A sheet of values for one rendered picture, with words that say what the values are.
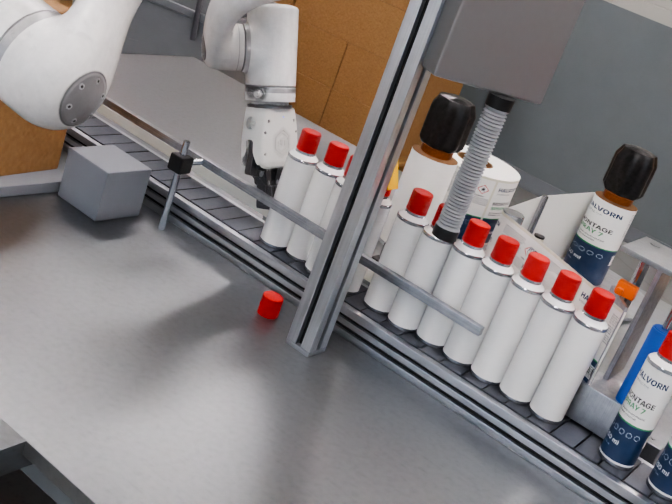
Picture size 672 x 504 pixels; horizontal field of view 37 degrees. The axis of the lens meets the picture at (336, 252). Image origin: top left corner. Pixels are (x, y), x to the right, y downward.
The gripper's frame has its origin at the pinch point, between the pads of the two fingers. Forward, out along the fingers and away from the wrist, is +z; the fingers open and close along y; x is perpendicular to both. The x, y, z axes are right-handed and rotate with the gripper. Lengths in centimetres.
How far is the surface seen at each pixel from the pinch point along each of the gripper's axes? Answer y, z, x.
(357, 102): 290, -3, 172
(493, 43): -13, -26, -46
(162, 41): 142, -27, 162
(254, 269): -5.1, 11.5, -2.0
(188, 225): -5.1, 6.1, 13.0
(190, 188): 0.0, 0.5, 17.3
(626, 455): -2, 28, -65
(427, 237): -2.8, 2.1, -32.7
